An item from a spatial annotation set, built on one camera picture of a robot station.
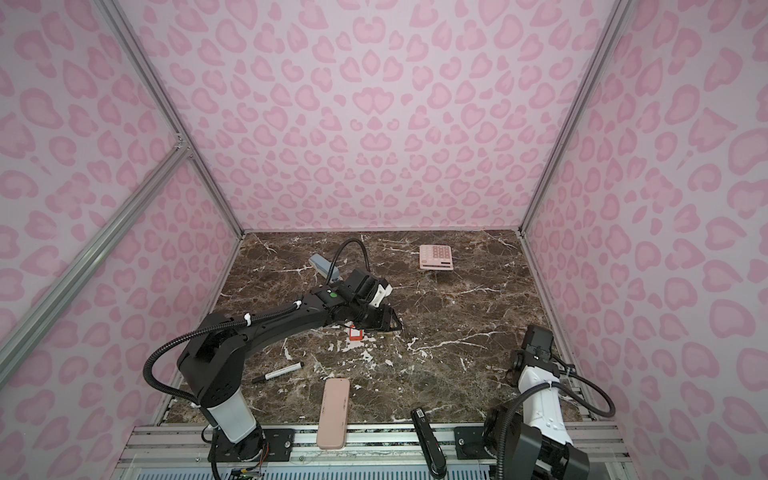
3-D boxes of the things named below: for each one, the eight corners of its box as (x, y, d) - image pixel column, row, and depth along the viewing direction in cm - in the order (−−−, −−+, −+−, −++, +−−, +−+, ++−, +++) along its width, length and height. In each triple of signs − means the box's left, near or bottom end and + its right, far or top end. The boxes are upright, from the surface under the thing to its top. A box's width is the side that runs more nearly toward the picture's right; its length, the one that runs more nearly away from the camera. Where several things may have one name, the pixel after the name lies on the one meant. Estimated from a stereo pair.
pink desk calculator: (420, 269, 110) (420, 265, 108) (418, 249, 117) (419, 244, 115) (453, 269, 110) (454, 265, 108) (449, 248, 117) (450, 244, 115)
